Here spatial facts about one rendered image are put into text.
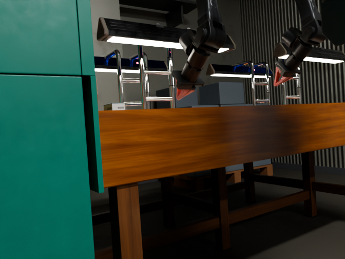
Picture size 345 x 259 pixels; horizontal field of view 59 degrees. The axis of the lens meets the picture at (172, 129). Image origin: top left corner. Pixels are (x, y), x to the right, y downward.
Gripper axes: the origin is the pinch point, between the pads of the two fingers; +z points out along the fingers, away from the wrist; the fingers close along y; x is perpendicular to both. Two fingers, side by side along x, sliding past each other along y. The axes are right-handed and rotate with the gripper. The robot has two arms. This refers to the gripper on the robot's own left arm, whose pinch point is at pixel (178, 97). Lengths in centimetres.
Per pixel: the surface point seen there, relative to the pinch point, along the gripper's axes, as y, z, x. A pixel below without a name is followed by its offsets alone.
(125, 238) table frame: 31, 11, 40
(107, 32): 20.5, -7.7, -24.5
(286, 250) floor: -76, 67, 49
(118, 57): -1, 23, -55
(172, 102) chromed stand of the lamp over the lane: -16.7, 21.7, -20.2
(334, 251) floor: -93, 54, 60
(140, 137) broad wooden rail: 25.0, -6.2, 21.5
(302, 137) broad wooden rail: -42.7, -2.3, 25.0
